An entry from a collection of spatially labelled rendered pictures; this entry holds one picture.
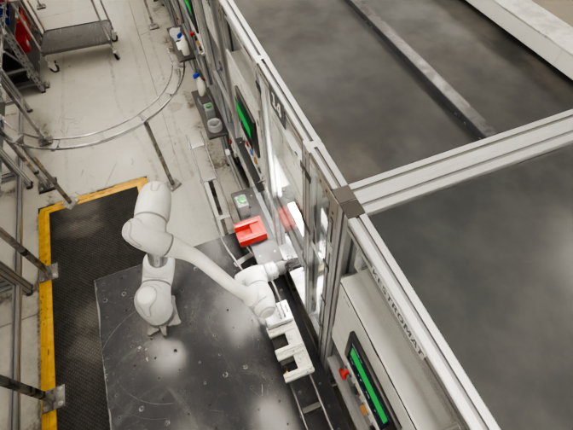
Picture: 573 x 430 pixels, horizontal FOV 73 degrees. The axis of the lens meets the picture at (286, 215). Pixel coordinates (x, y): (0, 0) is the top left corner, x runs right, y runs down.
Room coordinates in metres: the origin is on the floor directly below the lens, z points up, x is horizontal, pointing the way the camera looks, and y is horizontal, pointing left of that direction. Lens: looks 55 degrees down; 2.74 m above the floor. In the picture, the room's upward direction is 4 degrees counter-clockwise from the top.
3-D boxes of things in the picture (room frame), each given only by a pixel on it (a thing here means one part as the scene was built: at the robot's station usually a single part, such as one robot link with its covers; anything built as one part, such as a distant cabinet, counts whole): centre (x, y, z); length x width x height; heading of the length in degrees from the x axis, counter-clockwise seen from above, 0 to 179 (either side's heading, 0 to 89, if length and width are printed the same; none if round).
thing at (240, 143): (1.29, 0.16, 1.37); 0.36 x 0.04 x 0.04; 18
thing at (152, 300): (0.84, 0.73, 0.85); 0.18 x 0.16 x 0.22; 178
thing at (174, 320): (0.81, 0.73, 0.71); 0.22 x 0.18 x 0.06; 18
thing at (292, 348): (0.59, 0.05, 0.84); 0.36 x 0.14 x 0.10; 18
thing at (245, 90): (1.33, 0.02, 1.60); 0.42 x 0.29 x 0.46; 18
